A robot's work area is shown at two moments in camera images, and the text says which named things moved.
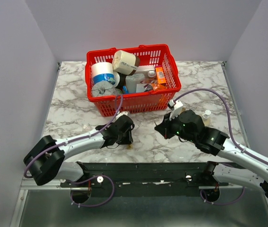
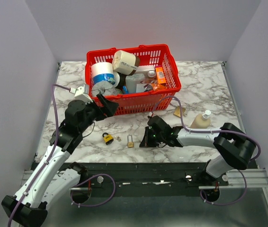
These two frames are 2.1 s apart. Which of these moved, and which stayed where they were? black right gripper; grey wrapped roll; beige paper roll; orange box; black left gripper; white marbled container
Moved: black left gripper; black right gripper
Stayed: grey wrapped roll; beige paper roll; orange box; white marbled container
